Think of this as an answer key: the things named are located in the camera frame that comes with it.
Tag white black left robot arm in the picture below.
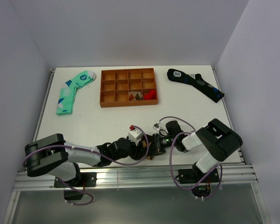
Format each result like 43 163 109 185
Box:
23 133 148 186

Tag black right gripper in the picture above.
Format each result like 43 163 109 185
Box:
145 133 176 156

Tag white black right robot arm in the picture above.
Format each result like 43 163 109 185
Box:
149 119 243 182

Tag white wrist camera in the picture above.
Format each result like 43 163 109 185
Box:
153 121 161 132
128 126 144 145

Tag wooden compartment tray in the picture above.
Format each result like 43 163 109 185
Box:
99 68 158 108

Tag black blue sports sock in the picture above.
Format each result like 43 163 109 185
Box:
167 69 224 103

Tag rolled red sock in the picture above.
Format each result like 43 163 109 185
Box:
143 89 157 100

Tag aluminium table edge rail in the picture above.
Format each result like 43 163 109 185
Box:
12 165 258 192

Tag mint green patterned sock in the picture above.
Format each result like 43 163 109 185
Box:
56 70 97 115

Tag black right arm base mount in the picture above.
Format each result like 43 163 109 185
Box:
175 168 222 197

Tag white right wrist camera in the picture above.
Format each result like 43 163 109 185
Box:
153 121 161 132

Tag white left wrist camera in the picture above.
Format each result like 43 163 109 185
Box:
128 126 144 145

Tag brown argyle sock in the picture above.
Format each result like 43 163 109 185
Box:
139 137 154 161

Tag rolled orange green argyle sock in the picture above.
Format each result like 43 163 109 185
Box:
129 91 143 101

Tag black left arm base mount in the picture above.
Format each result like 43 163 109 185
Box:
54 172 97 206

